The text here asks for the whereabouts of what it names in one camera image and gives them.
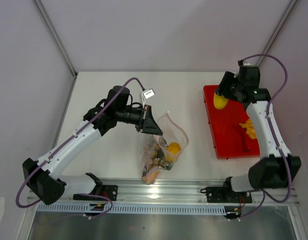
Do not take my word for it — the red plastic tray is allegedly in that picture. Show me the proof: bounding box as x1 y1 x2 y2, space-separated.
203 85 260 159

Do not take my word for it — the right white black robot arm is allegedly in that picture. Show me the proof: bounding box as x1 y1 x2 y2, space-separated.
215 65 301 202

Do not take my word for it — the yellow toy pepper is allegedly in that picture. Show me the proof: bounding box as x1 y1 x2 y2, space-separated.
213 93 228 110

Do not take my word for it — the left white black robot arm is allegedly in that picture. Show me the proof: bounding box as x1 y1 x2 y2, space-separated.
22 85 163 205

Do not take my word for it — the red toy chili pepper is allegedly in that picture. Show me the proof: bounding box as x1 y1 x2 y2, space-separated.
239 128 250 153

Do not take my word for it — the aluminium mounting rail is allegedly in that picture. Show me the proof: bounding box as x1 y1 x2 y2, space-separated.
27 176 301 206

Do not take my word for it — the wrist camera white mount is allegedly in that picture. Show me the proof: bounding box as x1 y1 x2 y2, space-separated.
238 59 254 68
140 88 155 107

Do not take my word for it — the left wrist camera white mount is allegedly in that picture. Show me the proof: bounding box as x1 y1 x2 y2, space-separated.
140 88 155 107

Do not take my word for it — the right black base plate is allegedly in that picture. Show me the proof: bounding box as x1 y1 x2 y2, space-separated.
200 186 252 204

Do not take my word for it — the longan bunch with leaves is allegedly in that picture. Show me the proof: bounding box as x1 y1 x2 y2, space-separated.
142 141 174 173

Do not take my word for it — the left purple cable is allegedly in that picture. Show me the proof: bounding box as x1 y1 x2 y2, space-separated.
15 77 146 208

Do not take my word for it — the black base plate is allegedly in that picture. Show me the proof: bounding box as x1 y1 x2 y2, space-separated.
73 185 118 201
200 186 252 204

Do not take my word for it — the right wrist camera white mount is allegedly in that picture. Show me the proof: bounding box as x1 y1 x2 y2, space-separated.
238 59 254 68

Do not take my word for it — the yellow toy ginger root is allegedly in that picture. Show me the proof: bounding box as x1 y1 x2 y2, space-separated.
239 118 257 139

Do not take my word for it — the aluminium frame post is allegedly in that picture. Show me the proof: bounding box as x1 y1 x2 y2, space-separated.
261 0 300 55
32 0 78 79

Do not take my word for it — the toy ham slice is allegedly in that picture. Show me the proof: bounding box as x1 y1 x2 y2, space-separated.
142 171 159 185

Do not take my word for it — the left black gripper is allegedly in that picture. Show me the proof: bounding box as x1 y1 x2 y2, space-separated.
116 104 162 136

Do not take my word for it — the small yellow toy mango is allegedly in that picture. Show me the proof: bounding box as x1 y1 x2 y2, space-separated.
167 142 181 158

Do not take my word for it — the clear pink zip top bag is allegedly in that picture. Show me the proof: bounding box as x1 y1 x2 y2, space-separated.
141 111 189 185

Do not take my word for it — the right aluminium frame post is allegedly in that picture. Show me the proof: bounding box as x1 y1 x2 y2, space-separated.
261 0 300 55

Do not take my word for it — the white slotted cable duct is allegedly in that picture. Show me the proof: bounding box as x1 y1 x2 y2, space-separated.
37 203 226 216

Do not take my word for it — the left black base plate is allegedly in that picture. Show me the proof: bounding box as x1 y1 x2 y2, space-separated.
73 185 118 201

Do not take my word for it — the left aluminium frame post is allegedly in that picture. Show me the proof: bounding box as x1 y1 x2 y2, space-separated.
32 0 78 79

